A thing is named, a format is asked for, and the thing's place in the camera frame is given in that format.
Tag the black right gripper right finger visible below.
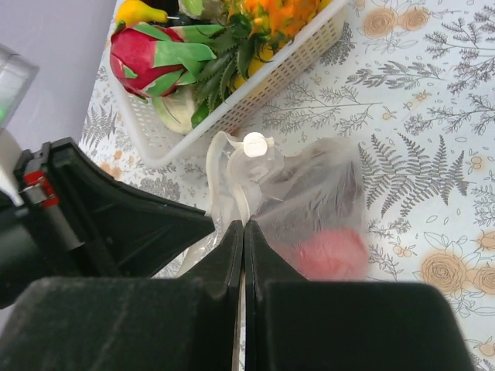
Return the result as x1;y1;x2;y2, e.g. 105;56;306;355
244;222;473;370

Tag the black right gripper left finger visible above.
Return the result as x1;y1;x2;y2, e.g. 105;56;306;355
1;221;244;370

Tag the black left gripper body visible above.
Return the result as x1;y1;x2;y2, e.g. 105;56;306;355
15;138;214;277

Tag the red apple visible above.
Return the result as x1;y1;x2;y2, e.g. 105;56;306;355
291;228;369;281

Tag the clear zip top bag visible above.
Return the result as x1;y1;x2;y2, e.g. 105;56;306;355
180;132;370;281

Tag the dark purple grape bunch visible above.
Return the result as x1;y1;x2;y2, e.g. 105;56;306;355
258;155;364;233

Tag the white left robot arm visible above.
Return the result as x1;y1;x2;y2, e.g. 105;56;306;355
1;128;214;308

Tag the white fruit basket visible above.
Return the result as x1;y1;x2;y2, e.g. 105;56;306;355
108;1;347;168

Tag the pale cabbage wedge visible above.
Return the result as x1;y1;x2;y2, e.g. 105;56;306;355
151;87;210;134

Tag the pink dragon fruit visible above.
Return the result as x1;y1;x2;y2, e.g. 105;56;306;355
109;21;225;100

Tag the yellow banana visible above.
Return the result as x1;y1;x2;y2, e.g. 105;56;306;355
115;0;169;26

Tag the orange pineapple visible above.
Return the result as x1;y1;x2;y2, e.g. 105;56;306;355
194;0;329;117

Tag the floral tablecloth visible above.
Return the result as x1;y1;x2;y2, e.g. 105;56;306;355
78;0;495;371

